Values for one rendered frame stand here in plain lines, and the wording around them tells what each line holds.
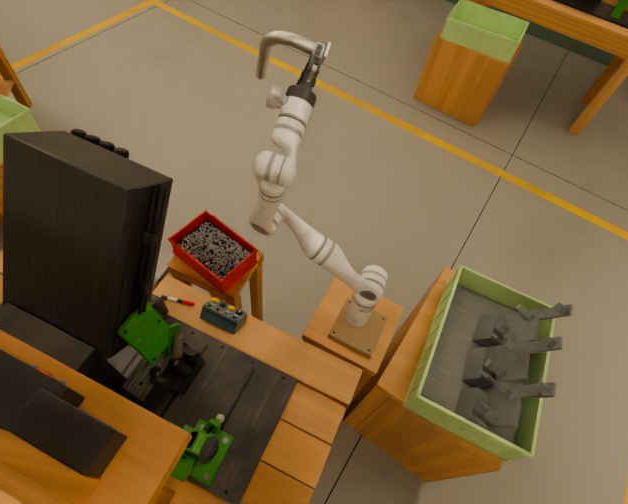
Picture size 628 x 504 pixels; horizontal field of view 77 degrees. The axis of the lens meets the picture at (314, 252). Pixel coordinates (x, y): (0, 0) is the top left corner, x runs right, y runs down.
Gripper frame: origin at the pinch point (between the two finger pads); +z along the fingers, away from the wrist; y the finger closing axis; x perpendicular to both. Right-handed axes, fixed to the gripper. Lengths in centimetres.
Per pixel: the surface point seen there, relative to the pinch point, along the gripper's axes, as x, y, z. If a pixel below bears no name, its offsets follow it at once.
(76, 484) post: 15, 26, -95
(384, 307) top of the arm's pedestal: -69, -58, -51
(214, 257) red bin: 2, -80, -53
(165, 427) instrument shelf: 5, 16, -88
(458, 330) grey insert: -99, -47, -50
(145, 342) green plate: 15, -34, -85
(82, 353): 29, -27, -90
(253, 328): -19, -58, -75
